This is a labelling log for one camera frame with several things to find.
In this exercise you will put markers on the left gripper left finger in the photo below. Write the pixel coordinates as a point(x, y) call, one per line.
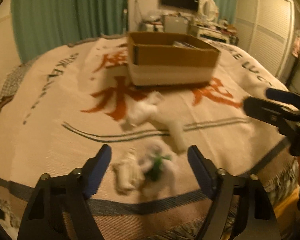
point(94, 170)

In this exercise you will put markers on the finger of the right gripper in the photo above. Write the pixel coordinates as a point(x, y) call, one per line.
point(284, 118)
point(282, 96)

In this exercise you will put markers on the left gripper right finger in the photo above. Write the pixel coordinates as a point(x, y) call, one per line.
point(204, 171)

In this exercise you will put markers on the cream cloth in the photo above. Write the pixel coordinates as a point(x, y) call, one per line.
point(129, 176)

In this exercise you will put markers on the white green plush toy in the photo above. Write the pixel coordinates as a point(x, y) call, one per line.
point(159, 166)

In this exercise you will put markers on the hanging pink clothes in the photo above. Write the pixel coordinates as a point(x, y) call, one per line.
point(296, 44)

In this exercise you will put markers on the cream printed bed blanket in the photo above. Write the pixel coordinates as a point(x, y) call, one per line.
point(74, 99)

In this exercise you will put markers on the white sliding wardrobe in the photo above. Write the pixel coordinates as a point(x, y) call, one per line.
point(265, 30)

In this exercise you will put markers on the dark suitcase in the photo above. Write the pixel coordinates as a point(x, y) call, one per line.
point(233, 40)

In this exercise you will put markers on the white dressing table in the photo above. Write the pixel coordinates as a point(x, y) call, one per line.
point(215, 35)

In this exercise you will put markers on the striped bed sheet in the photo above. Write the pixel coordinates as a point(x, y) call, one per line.
point(13, 80)

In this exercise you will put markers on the brown cardboard box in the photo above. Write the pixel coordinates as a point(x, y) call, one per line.
point(153, 61)

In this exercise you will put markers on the white oval vanity mirror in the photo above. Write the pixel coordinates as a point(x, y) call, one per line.
point(209, 11)

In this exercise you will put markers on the dark blue packet in box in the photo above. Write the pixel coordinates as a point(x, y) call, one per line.
point(183, 45)

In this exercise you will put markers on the grey mini fridge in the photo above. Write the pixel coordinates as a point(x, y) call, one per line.
point(175, 24)

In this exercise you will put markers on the white suitcase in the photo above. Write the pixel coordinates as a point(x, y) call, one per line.
point(149, 27)

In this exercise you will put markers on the large green curtain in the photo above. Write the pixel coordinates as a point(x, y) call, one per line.
point(41, 25)

